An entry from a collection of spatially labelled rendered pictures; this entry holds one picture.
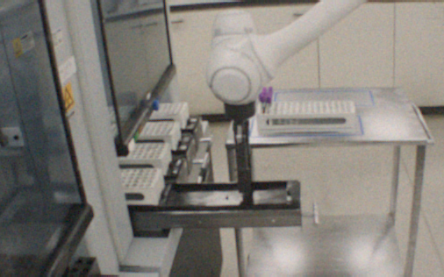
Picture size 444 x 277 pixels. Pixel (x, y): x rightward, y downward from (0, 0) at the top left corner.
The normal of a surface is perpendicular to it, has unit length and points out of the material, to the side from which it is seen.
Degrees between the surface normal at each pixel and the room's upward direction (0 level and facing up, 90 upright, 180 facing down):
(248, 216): 90
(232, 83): 94
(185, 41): 90
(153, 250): 0
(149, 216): 90
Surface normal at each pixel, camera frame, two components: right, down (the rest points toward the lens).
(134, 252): -0.09, -0.90
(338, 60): -0.10, 0.43
